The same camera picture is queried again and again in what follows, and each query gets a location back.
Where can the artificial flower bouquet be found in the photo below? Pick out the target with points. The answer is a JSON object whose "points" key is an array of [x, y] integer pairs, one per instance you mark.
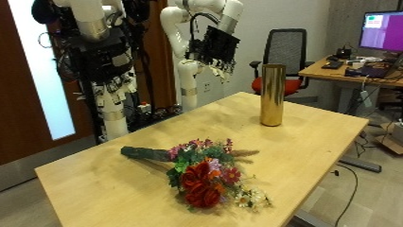
{"points": [[200, 176]]}

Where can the gold cylindrical vase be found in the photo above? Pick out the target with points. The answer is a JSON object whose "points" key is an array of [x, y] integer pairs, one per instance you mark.
{"points": [[272, 94]]}

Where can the frosted glass door panel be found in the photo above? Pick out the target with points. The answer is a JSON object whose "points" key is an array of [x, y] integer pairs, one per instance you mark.
{"points": [[41, 69]]}

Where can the black mesh office chair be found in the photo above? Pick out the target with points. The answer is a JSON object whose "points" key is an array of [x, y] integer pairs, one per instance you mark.
{"points": [[284, 47]]}

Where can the red emergency stop button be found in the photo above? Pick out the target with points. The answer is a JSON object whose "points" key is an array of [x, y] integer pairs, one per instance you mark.
{"points": [[143, 106]]}

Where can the black flat device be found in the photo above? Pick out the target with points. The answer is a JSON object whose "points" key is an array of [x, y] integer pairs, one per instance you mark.
{"points": [[332, 65]]}

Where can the brown wooden door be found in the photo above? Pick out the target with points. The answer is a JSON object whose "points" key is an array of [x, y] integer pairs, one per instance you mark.
{"points": [[19, 126]]}

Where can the wooden office desk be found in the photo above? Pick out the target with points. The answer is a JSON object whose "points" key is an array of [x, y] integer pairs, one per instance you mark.
{"points": [[331, 74]]}

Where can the black desk gadget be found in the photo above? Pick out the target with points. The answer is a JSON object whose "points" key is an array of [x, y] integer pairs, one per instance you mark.
{"points": [[343, 53]]}

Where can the dark laptop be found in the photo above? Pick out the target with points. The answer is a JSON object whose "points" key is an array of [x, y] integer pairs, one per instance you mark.
{"points": [[375, 69]]}

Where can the white power adapter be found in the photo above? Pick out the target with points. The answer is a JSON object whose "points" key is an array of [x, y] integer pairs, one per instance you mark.
{"points": [[365, 98]]}

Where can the computer monitor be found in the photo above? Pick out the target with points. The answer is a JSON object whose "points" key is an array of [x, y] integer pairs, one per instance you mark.
{"points": [[383, 31]]}

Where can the cardboard box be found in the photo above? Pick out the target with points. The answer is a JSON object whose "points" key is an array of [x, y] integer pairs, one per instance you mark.
{"points": [[389, 138]]}

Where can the grey table foot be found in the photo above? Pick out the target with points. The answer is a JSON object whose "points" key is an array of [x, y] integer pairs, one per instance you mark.
{"points": [[360, 164]]}

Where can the white wall outlet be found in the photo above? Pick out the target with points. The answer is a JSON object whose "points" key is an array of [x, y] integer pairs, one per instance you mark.
{"points": [[206, 87]]}

